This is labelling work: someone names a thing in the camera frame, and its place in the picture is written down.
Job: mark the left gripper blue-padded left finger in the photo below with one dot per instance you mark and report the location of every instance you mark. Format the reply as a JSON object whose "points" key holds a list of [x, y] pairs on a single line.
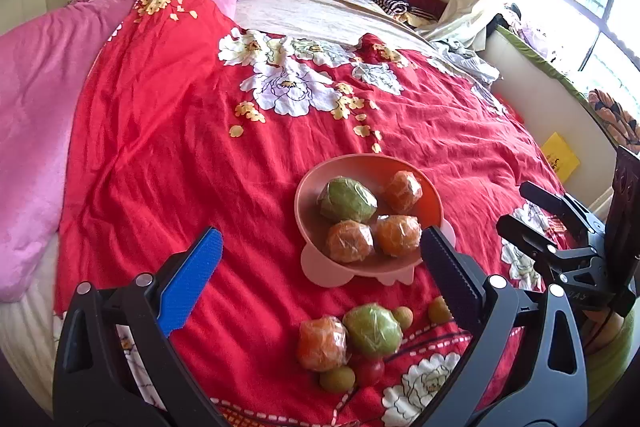
{"points": [[93, 384]]}

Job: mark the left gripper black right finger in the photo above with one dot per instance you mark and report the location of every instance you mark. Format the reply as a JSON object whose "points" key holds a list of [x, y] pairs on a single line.
{"points": [[548, 381]]}

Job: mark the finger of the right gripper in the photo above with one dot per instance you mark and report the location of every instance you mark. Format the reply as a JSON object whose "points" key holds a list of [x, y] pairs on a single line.
{"points": [[544, 252], [562, 204]]}

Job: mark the small brown longan fruit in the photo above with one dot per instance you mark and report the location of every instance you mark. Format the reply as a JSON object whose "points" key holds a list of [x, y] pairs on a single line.
{"points": [[438, 312]]}

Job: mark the orange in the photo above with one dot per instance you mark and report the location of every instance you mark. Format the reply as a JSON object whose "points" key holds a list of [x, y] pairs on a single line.
{"points": [[322, 344], [397, 235], [349, 241], [403, 191]]}

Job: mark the yellow paper envelope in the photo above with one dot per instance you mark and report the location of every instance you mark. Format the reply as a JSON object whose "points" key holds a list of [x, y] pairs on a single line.
{"points": [[560, 156]]}

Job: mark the brown patterned cushion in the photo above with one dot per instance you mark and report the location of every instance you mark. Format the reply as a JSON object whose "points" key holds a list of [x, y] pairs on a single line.
{"points": [[623, 128]]}

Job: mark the red cherry tomato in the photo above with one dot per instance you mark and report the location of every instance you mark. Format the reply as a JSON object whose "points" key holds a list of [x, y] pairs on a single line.
{"points": [[368, 372]]}

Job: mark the wrapped green fruit on bed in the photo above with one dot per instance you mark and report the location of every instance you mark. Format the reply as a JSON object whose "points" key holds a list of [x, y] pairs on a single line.
{"points": [[373, 330]]}

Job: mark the wrapped green fruit in bowl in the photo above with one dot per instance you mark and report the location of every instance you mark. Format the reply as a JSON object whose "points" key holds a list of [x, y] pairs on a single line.
{"points": [[344, 199]]}

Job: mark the red floral bedspread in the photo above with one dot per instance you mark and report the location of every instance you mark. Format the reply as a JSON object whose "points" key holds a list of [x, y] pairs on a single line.
{"points": [[189, 121]]}

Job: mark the pink blanket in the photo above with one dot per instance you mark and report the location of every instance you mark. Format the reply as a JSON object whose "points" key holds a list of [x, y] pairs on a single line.
{"points": [[44, 65]]}

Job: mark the beige bed sheet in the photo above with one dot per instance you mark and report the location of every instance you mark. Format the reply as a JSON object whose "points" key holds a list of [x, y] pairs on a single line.
{"points": [[338, 21]]}

